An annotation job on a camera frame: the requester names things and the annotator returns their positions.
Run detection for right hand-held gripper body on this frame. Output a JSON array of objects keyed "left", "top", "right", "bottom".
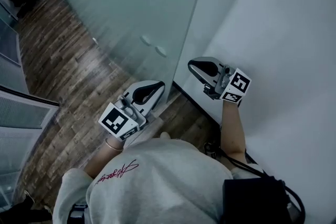
[{"left": 202, "top": 63, "right": 252, "bottom": 108}]

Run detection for black pouch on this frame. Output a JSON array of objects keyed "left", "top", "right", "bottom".
[{"left": 222, "top": 176, "right": 292, "bottom": 224}]

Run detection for black baseboard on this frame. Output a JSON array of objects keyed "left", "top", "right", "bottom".
[{"left": 171, "top": 80, "right": 223, "bottom": 127}]

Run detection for person's grey shirt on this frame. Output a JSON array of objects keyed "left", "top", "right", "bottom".
[{"left": 53, "top": 137, "right": 264, "bottom": 224}]

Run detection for person's right forearm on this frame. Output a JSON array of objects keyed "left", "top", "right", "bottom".
[{"left": 219, "top": 98, "right": 248, "bottom": 164}]

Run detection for glass pane with white blinds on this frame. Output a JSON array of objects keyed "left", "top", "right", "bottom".
[
  {"left": 0, "top": 95, "right": 53, "bottom": 131},
  {"left": 0, "top": 127, "right": 44, "bottom": 176}
]

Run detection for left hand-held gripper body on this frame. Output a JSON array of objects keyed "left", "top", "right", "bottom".
[{"left": 98, "top": 91, "right": 148, "bottom": 142}]

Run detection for frosted glass door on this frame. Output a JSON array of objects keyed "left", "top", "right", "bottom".
[{"left": 41, "top": 0, "right": 211, "bottom": 100}]

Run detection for white partition frame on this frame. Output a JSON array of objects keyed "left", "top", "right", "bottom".
[{"left": 0, "top": 83, "right": 60, "bottom": 140}]

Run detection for black pouch cable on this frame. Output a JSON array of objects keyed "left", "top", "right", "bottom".
[{"left": 204, "top": 142, "right": 307, "bottom": 224}]

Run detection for black strap with buckle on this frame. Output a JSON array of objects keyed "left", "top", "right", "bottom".
[{"left": 69, "top": 202, "right": 89, "bottom": 224}]

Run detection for person's left forearm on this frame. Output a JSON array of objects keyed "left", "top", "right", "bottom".
[{"left": 82, "top": 137, "right": 124, "bottom": 179}]

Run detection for thin gold bracelet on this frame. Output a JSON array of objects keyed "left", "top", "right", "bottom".
[{"left": 104, "top": 138, "right": 124, "bottom": 153}]

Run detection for clear glass partition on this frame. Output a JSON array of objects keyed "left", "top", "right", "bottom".
[{"left": 0, "top": 0, "right": 22, "bottom": 67}]

